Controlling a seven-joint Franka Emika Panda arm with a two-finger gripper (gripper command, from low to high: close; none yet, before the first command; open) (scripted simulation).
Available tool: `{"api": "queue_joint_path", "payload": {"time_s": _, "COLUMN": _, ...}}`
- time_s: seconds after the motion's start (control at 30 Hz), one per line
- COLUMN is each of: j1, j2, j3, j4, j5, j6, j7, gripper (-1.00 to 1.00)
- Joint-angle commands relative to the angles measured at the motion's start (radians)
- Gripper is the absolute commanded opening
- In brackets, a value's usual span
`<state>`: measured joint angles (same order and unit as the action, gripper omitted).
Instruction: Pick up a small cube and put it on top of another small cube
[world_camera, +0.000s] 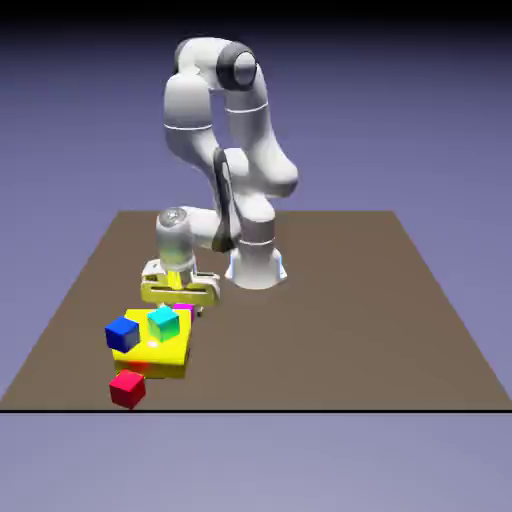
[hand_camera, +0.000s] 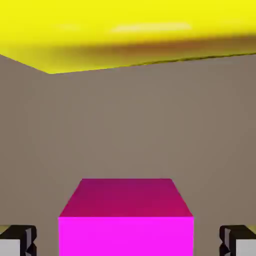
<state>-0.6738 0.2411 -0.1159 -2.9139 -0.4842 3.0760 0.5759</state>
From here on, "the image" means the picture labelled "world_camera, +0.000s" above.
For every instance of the small cyan cube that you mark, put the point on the small cyan cube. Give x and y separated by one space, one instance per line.
163 322

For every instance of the large yellow box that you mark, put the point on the large yellow box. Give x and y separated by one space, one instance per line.
160 352

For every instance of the small magenta cube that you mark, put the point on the small magenta cube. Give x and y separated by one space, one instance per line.
185 308

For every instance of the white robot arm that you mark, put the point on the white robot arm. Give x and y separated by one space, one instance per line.
256 168

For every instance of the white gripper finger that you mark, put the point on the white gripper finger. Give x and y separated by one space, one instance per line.
198 311

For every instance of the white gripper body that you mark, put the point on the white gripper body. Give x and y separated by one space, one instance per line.
180 295

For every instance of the small blue cube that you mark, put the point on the small blue cube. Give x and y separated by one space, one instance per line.
122 334

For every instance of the small red cube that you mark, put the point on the small red cube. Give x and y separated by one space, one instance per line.
127 388

